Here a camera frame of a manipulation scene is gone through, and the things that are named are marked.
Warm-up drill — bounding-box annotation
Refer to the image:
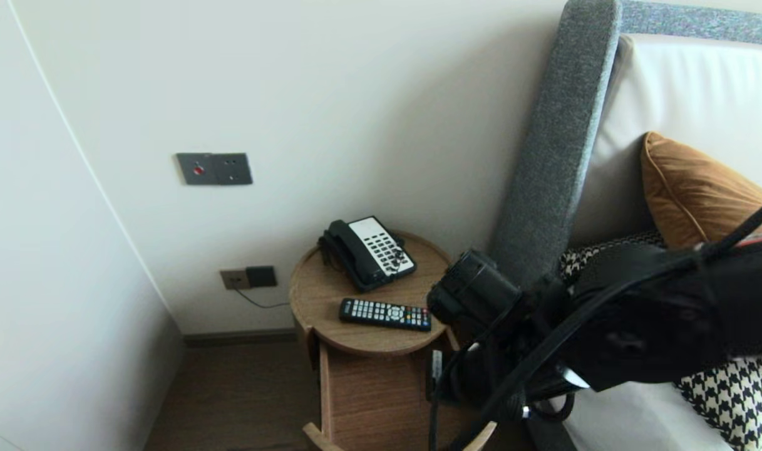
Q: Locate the black remote control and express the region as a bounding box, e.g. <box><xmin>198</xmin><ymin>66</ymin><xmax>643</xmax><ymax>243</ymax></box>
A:
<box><xmin>339</xmin><ymin>298</ymin><xmax>433</xmax><ymax>332</ymax></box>

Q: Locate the white bed sheet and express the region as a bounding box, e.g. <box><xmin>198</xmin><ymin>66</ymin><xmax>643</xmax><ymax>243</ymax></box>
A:
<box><xmin>562</xmin><ymin>382</ymin><xmax>719</xmax><ymax>451</ymax></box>

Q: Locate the black and white telephone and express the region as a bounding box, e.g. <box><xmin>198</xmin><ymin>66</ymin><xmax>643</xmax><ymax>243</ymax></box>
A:
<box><xmin>321</xmin><ymin>215</ymin><xmax>418</xmax><ymax>293</ymax></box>

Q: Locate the black telephone handset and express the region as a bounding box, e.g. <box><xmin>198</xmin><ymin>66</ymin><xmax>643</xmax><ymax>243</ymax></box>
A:
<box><xmin>326</xmin><ymin>219</ymin><xmax>388</xmax><ymax>286</ymax></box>

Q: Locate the brown skirting board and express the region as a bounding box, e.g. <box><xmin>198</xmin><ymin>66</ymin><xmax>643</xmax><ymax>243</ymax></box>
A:
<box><xmin>183</xmin><ymin>329</ymin><xmax>297</xmax><ymax>348</ymax></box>

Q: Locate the dark grey power socket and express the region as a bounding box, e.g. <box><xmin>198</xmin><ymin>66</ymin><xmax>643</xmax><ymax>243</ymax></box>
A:
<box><xmin>245</xmin><ymin>266</ymin><xmax>278</xmax><ymax>288</ymax></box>

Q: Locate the black white houndstooth pillow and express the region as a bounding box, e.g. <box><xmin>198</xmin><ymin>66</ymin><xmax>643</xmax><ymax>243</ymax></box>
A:
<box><xmin>559</xmin><ymin>232</ymin><xmax>762</xmax><ymax>451</ymax></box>

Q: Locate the brown velvet pillow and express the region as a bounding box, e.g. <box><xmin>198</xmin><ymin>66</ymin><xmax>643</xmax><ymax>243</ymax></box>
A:
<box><xmin>642</xmin><ymin>132</ymin><xmax>762</xmax><ymax>251</ymax></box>

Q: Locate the white padded headboard cushion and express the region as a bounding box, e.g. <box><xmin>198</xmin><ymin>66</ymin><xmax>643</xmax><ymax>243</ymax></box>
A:
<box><xmin>572</xmin><ymin>34</ymin><xmax>762</xmax><ymax>248</ymax></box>

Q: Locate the thin black wall cable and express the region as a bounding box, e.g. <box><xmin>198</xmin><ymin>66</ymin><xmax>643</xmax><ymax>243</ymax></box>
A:
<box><xmin>233</xmin><ymin>285</ymin><xmax>292</xmax><ymax>310</ymax></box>

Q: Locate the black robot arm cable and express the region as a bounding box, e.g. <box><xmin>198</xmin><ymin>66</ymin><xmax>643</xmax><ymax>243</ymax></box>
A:
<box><xmin>428</xmin><ymin>191</ymin><xmax>762</xmax><ymax>451</ymax></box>

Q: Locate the grey wall outlet plate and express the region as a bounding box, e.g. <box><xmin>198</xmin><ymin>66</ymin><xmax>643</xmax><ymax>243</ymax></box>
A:
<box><xmin>215</xmin><ymin>153</ymin><xmax>254</xmax><ymax>185</ymax></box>

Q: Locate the grey switch plate red button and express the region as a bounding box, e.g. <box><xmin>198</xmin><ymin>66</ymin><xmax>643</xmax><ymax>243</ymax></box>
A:
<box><xmin>177</xmin><ymin>153</ymin><xmax>219</xmax><ymax>185</ymax></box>

